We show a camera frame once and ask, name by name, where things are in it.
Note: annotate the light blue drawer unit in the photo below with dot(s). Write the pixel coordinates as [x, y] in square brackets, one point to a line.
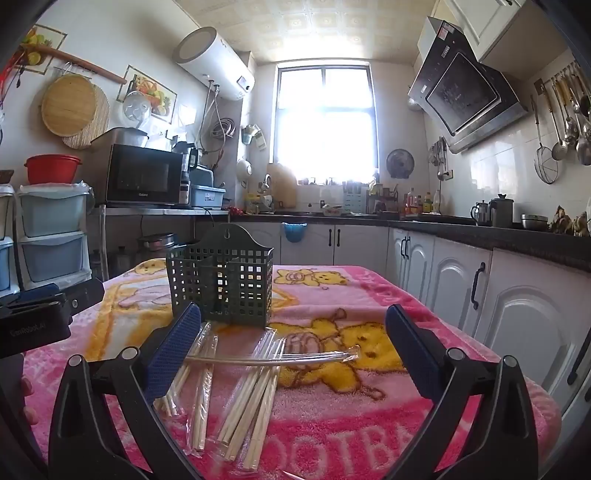
[53, 217]

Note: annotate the metal bowl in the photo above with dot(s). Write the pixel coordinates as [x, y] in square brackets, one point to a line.
[534, 221]

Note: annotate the black microwave oven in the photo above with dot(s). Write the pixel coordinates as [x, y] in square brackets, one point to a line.
[138, 175]

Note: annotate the pink printed blanket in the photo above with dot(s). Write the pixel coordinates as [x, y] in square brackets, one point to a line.
[323, 415]

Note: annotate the red plastic basin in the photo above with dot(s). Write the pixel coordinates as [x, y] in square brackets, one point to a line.
[53, 170]

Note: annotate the round woven mat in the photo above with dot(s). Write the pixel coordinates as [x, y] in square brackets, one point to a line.
[101, 124]

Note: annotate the blue plastic dish container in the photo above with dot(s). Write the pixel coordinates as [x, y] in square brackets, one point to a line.
[207, 194]

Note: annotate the clear plastic dome lid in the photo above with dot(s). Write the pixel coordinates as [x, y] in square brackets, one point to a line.
[136, 108]

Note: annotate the round bamboo board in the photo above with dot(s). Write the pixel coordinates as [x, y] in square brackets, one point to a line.
[69, 106]

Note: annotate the blue hanging waste bin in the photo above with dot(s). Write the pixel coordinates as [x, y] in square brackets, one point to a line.
[294, 232]

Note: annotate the white lower cabinets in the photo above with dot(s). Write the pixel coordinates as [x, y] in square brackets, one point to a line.
[443, 272]

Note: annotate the group of condiment bottles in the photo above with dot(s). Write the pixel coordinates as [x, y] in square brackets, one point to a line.
[418, 203]

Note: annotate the black blender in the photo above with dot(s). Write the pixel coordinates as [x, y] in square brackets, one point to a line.
[187, 170]

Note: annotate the white water heater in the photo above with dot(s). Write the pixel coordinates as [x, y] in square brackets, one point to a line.
[212, 62]

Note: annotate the white hanging colander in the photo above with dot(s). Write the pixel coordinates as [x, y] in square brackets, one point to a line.
[244, 168]

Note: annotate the wooden cutting board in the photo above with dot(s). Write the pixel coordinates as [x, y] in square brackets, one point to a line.
[282, 187]

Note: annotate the pile of chopsticks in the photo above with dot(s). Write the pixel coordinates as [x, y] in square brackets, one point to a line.
[258, 397]

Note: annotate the person's left hand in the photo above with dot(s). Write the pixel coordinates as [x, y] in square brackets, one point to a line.
[27, 406]

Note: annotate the hanging ladles under hood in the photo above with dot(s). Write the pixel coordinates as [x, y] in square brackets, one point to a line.
[439, 157]

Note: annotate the metal kitchen shelf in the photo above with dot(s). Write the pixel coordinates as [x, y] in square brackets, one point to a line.
[152, 210]

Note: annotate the row of hanging utensils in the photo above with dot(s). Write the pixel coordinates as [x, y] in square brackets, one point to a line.
[572, 120]

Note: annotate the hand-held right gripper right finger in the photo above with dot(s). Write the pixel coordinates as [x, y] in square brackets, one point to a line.
[413, 353]

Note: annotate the metal pot with lid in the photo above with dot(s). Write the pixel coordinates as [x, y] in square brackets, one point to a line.
[124, 137]

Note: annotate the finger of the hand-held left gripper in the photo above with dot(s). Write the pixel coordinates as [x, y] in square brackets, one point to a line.
[32, 291]

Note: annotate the fruit wall poster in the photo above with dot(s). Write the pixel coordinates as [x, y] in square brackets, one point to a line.
[39, 41]
[154, 94]

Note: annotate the small metal kettle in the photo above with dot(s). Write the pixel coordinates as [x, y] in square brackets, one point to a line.
[481, 214]

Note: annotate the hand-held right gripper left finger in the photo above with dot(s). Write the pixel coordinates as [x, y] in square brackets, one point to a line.
[175, 350]

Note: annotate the green wall-hung holder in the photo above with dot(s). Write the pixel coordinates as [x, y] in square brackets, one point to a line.
[251, 136]

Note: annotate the white upper cabinet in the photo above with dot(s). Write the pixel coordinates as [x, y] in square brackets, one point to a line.
[498, 27]

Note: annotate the wooden rolling pin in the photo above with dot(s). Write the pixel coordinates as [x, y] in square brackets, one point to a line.
[78, 62]

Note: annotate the kitchen window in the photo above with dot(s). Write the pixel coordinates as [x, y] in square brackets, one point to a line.
[323, 120]

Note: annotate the ginger roots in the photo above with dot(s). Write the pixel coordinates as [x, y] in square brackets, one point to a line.
[565, 221]

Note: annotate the black range hood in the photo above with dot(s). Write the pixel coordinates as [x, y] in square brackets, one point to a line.
[466, 97]

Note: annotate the green plastic utensil holder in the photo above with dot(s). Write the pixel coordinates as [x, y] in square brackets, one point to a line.
[240, 286]

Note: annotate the black coffee pot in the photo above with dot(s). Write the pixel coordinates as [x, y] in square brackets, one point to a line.
[502, 212]

